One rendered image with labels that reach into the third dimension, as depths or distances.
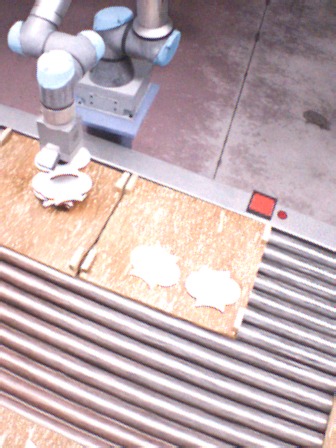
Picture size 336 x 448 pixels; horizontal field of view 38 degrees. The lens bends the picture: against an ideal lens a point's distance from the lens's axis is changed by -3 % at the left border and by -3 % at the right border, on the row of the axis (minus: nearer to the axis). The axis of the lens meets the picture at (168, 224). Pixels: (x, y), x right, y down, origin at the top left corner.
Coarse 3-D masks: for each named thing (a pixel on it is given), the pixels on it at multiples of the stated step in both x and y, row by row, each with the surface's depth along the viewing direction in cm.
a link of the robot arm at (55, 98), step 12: (48, 60) 96; (60, 60) 96; (72, 60) 98; (48, 72) 95; (60, 72) 95; (72, 72) 98; (48, 84) 97; (60, 84) 98; (72, 84) 100; (48, 96) 100; (60, 96) 100; (72, 96) 103; (48, 108) 103; (60, 108) 103
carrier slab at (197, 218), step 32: (160, 192) 139; (128, 224) 132; (160, 224) 133; (192, 224) 134; (224, 224) 135; (256, 224) 136; (128, 256) 126; (192, 256) 128; (224, 256) 129; (256, 256) 130; (128, 288) 121; (160, 288) 122; (192, 320) 118; (224, 320) 119
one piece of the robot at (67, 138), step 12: (72, 120) 109; (48, 132) 110; (60, 132) 109; (72, 132) 110; (48, 144) 113; (60, 144) 112; (72, 144) 113; (48, 156) 112; (60, 156) 115; (72, 156) 116; (48, 168) 113
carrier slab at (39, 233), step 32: (0, 160) 139; (32, 160) 140; (0, 192) 133; (32, 192) 134; (96, 192) 136; (0, 224) 127; (32, 224) 128; (64, 224) 129; (96, 224) 131; (32, 256) 123; (64, 256) 124
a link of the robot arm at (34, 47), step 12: (36, 0) 106; (48, 0) 105; (60, 0) 106; (36, 12) 105; (48, 12) 105; (60, 12) 107; (24, 24) 106; (36, 24) 105; (48, 24) 106; (12, 36) 106; (24, 36) 105; (36, 36) 105; (48, 36) 104; (12, 48) 108; (24, 48) 106; (36, 48) 105
